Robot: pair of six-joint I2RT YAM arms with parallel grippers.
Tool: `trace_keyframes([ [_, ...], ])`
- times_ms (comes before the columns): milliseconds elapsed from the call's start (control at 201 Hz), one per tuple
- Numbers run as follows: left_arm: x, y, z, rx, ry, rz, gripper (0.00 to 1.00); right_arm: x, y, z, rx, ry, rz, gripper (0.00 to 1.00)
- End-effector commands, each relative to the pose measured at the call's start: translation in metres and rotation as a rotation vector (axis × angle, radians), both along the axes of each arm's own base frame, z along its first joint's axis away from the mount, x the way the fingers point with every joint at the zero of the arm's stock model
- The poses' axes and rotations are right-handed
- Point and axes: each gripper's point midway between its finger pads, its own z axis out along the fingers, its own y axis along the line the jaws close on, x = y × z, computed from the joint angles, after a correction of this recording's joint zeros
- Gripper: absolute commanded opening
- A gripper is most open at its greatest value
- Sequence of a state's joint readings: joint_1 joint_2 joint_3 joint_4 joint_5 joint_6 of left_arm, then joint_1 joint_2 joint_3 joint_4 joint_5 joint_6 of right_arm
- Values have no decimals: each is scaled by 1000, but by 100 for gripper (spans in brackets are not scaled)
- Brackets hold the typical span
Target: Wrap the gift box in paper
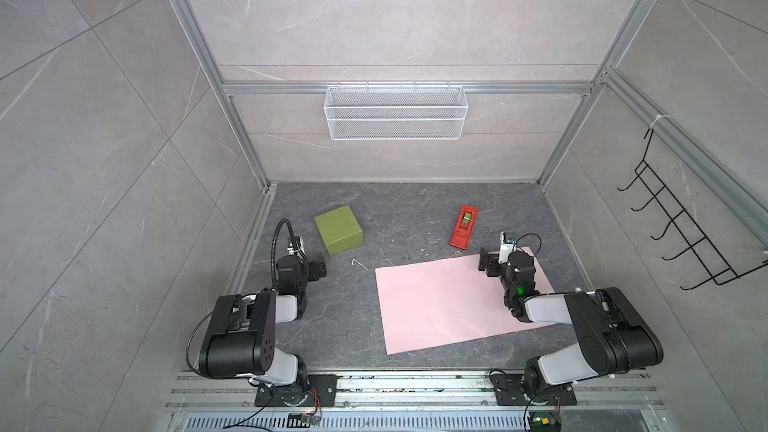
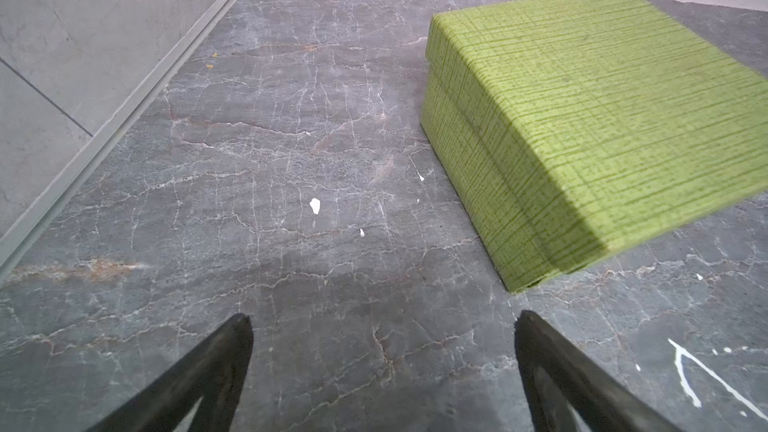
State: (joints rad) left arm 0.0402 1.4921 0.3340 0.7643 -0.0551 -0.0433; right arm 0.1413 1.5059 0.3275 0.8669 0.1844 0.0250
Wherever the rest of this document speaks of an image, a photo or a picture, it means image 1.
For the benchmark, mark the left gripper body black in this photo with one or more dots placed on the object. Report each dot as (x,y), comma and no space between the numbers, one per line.
(315,268)

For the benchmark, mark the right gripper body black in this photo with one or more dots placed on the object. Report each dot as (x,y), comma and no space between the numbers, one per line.
(492,263)

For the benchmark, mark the green gift box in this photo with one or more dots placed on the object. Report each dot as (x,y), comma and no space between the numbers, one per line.
(339,230)

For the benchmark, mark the pink wrapping paper sheet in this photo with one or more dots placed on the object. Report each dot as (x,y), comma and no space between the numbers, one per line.
(442,302)

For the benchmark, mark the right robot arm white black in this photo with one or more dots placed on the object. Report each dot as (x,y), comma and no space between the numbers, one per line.
(611,336)

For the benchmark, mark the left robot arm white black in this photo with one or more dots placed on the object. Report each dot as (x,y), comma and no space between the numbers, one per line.
(240,339)

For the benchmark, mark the red tape dispenser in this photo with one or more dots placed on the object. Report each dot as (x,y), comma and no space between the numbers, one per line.
(463,228)

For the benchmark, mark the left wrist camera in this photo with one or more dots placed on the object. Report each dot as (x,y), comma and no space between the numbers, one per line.
(295,246)

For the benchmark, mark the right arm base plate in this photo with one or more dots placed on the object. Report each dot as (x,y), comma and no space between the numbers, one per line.
(516,389)

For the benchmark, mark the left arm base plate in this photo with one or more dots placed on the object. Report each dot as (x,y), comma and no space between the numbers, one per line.
(318,389)

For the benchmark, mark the aluminium rail base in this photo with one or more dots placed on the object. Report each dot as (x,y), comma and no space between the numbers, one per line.
(414,400)

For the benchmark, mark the black wire hook rack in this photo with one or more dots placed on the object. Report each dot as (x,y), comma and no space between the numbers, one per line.
(717,269)

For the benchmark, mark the white wire mesh basket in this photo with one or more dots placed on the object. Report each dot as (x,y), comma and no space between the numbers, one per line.
(369,113)

